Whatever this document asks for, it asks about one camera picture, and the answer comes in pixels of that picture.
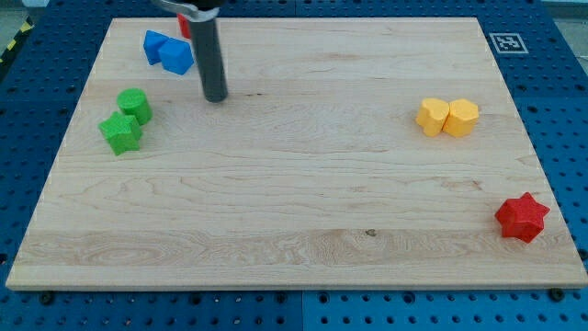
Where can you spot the light wooden board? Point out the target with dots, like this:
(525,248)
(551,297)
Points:
(311,175)

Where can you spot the yellow heart block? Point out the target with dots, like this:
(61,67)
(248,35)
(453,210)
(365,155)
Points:
(432,115)

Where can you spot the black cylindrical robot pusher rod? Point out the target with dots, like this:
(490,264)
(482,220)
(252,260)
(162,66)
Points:
(207,50)

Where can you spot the blue block right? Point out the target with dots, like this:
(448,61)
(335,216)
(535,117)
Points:
(176,56)

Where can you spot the blue block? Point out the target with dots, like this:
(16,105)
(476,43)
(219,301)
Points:
(152,42)
(176,56)

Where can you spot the green cylinder block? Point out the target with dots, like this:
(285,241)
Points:
(133,101)

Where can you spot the green star block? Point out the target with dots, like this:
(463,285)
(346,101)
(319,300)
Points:
(122,132)

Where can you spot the yellow hexagon block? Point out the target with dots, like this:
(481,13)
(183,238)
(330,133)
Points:
(462,118)

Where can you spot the red cylinder block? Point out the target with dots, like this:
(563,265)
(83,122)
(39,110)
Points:
(183,26)

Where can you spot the silver metal rod clamp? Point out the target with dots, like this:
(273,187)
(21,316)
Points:
(190,11)

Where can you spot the blue block left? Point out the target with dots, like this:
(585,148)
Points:
(152,42)

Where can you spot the red star block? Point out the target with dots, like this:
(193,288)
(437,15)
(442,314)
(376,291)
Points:
(522,218)

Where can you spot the black white fiducial marker tag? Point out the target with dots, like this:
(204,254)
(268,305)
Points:
(508,43)

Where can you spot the black yellow hazard tape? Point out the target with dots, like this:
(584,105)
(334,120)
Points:
(14,46)

